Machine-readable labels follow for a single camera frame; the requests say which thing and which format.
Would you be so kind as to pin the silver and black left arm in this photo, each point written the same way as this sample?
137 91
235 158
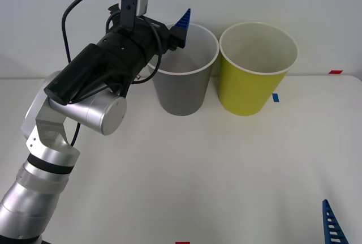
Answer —
85 71

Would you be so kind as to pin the yellow-green plastic waste bin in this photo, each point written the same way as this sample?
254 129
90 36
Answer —
246 91

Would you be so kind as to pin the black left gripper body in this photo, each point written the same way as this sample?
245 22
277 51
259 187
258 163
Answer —
152 37

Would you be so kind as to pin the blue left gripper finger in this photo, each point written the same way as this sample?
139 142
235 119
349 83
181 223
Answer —
181 36

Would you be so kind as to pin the grey plastic waste bin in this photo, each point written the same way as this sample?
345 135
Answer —
183 94

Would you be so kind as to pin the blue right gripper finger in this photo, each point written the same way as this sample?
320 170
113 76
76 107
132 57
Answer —
332 227

